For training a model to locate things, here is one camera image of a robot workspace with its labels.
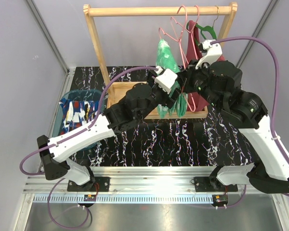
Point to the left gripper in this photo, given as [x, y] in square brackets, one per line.
[168, 100]

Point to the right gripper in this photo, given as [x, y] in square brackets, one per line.
[192, 72]

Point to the green white patterned trousers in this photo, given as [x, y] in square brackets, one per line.
[166, 60]

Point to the blue white patterned trousers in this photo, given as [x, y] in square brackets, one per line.
[76, 114]

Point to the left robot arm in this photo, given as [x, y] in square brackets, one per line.
[127, 113]

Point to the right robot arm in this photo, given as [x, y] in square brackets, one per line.
[247, 113]

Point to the maroon tank top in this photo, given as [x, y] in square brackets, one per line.
[217, 84]

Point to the wooden clothes rack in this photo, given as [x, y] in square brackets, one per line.
[120, 88]

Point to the blue transparent plastic bin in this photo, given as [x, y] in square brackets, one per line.
[75, 95]

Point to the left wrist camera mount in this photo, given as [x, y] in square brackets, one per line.
[165, 79]

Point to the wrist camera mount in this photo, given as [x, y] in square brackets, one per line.
[165, 79]
[213, 52]

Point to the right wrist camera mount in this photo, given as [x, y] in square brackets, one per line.
[213, 52]

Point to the aluminium mounting rail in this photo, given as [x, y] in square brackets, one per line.
[128, 185]

